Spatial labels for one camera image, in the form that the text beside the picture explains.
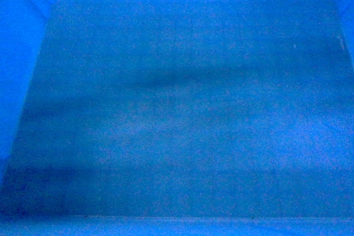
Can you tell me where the large blue plastic crate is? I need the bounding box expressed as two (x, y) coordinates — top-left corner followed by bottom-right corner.
(1, 0), (353, 235)

